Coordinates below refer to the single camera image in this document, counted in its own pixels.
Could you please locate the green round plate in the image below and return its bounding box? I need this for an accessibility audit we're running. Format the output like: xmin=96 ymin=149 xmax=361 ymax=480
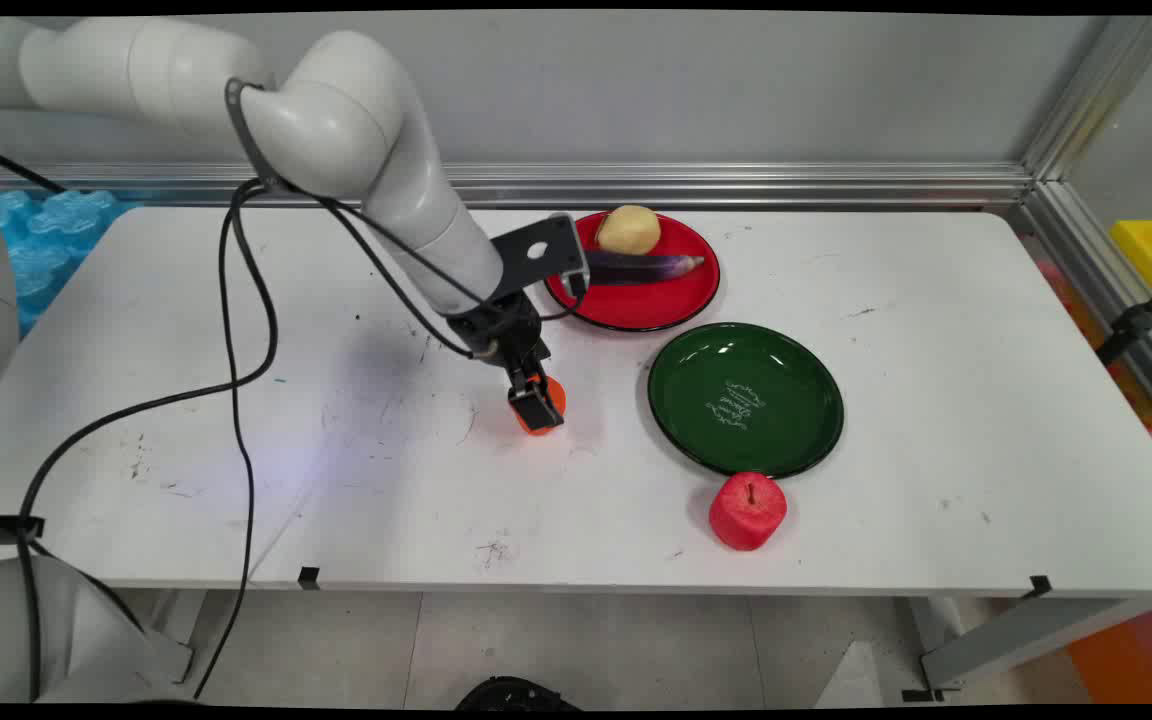
xmin=647 ymin=321 xmax=845 ymax=479

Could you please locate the purple toy eggplant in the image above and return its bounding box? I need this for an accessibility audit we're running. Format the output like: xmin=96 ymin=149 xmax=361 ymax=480
xmin=584 ymin=250 xmax=706 ymax=287

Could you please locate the long black cable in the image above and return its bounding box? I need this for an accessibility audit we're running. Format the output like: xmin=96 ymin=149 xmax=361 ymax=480
xmin=16 ymin=180 xmax=482 ymax=703
xmin=192 ymin=184 xmax=497 ymax=701

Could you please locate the red toy apple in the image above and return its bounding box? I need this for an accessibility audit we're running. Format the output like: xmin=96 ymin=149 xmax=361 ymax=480
xmin=708 ymin=472 xmax=789 ymax=552

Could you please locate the yellow toy potato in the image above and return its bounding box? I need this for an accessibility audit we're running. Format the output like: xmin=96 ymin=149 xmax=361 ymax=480
xmin=595 ymin=205 xmax=663 ymax=257

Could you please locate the black round object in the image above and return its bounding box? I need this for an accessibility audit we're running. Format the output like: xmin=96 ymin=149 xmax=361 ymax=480
xmin=454 ymin=676 xmax=583 ymax=711

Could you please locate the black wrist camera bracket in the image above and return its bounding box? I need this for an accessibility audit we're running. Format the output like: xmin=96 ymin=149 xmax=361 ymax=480
xmin=488 ymin=214 xmax=591 ymax=301

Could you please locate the grey table leg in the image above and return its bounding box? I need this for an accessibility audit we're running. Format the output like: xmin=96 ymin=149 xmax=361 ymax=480
xmin=900 ymin=596 xmax=1143 ymax=703

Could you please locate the red round plate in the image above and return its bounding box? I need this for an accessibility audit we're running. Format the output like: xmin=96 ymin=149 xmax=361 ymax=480
xmin=543 ymin=210 xmax=721 ymax=333

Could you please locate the orange toy fruit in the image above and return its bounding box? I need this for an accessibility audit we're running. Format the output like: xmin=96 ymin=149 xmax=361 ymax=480
xmin=512 ymin=374 xmax=568 ymax=437

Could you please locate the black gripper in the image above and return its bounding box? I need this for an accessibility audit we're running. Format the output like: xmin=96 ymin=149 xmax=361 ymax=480
xmin=446 ymin=296 xmax=561 ymax=435

